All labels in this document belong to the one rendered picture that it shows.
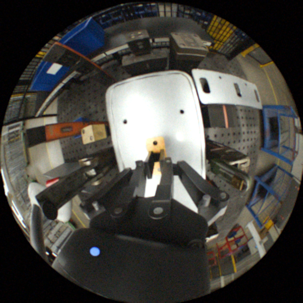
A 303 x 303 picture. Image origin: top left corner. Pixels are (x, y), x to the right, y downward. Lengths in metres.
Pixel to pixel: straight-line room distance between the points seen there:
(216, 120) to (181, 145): 0.12
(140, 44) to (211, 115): 0.25
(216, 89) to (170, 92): 0.12
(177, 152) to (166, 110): 0.10
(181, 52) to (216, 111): 0.18
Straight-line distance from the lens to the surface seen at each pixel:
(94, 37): 0.36
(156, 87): 0.25
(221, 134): 0.63
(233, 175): 0.23
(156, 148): 0.22
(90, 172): 0.24
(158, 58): 0.30
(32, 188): 0.81
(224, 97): 0.30
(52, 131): 0.20
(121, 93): 0.26
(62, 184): 0.19
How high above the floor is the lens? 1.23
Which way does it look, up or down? 74 degrees down
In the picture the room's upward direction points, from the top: 159 degrees counter-clockwise
